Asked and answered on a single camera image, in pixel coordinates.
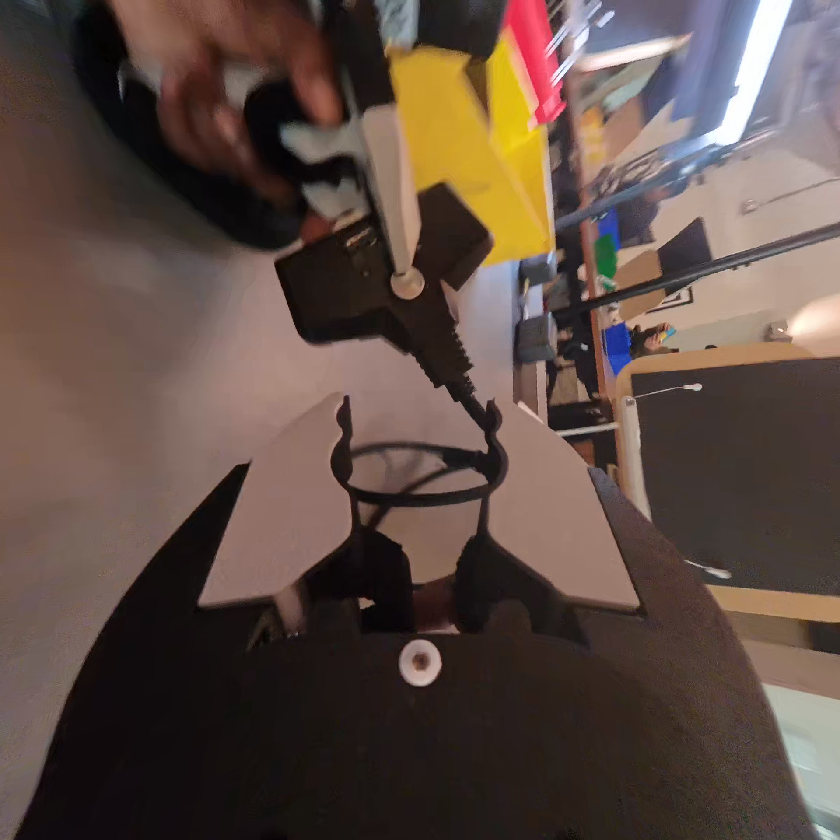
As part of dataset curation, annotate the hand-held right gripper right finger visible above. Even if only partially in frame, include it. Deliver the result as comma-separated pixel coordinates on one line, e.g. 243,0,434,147
459,397,641,614

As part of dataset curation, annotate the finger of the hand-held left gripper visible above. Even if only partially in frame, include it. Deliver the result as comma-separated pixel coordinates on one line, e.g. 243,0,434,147
360,105,424,280

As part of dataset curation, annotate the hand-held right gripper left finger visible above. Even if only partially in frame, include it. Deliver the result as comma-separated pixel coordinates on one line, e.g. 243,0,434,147
198,392,361,610

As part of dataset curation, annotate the yellow plastic bin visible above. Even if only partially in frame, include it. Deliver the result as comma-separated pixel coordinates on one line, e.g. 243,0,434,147
386,36,559,266

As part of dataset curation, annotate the black HDMI switch box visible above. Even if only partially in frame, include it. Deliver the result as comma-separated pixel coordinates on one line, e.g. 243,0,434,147
274,182,494,396

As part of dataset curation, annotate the black switch cable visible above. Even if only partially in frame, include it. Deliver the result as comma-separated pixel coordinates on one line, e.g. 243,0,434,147
346,379,509,511

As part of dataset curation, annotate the person's right hand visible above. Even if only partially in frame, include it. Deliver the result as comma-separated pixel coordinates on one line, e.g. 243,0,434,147
412,581,458,630

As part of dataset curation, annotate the person's left hand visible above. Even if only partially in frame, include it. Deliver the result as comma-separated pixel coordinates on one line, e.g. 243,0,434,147
108,0,345,206

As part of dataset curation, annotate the black dimpled foam cushion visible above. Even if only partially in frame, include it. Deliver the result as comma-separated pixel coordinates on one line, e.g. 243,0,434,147
71,7,311,252

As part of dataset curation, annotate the red plastic bin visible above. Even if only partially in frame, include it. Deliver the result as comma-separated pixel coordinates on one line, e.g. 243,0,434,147
507,0,567,127

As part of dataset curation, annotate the black panel with wooden rim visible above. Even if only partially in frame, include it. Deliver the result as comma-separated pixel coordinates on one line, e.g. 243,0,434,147
613,344,840,624

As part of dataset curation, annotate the black pole with round disc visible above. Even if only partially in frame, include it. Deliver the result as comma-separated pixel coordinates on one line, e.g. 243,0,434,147
558,222,840,317

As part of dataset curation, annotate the LED light panel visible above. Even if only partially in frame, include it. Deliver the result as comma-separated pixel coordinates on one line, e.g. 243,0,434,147
675,0,796,151

